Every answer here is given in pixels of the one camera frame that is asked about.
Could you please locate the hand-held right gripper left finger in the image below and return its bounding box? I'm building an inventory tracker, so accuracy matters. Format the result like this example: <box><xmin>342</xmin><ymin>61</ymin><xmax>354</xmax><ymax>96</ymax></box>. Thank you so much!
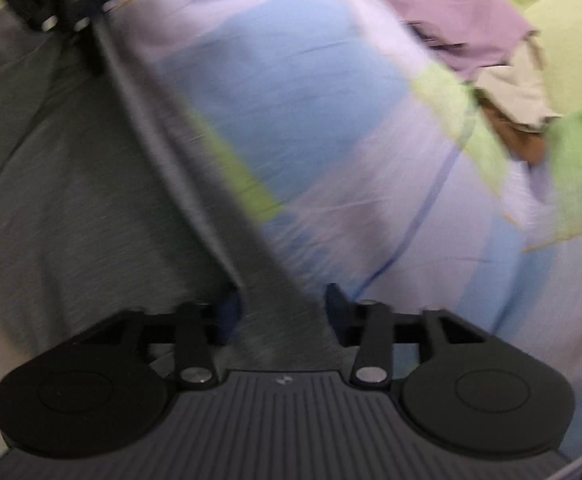
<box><xmin>77</xmin><ymin>289</ymin><xmax>245</xmax><ymax>392</ymax></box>

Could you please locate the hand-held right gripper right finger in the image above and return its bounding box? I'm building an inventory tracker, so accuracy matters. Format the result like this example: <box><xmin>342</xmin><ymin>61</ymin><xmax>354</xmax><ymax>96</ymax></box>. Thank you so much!
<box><xmin>324</xmin><ymin>282</ymin><xmax>490</xmax><ymax>392</ymax></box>

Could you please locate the grey garment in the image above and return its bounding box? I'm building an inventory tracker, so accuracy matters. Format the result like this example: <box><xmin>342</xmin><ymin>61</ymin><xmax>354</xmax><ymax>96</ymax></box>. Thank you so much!
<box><xmin>0</xmin><ymin>2</ymin><xmax>344</xmax><ymax>378</ymax></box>

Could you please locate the pastel patchwork bed sheet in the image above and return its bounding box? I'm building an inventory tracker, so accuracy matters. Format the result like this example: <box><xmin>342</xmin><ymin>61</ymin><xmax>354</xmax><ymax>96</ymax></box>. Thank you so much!
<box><xmin>0</xmin><ymin>0</ymin><xmax>582</xmax><ymax>480</ymax></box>

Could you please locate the brown garment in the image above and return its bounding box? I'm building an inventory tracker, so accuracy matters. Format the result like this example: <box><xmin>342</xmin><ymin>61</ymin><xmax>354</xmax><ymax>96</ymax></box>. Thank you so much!
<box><xmin>480</xmin><ymin>94</ymin><xmax>548</xmax><ymax>167</ymax></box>

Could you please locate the beige garment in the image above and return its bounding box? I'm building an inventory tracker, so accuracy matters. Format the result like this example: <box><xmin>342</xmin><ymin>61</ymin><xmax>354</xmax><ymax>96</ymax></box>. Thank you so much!
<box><xmin>471</xmin><ymin>35</ymin><xmax>563</xmax><ymax>134</ymax></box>

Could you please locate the purple garment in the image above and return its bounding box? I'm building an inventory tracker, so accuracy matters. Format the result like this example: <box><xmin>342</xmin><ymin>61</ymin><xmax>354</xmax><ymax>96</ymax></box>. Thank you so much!
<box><xmin>381</xmin><ymin>0</ymin><xmax>540</xmax><ymax>82</ymax></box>

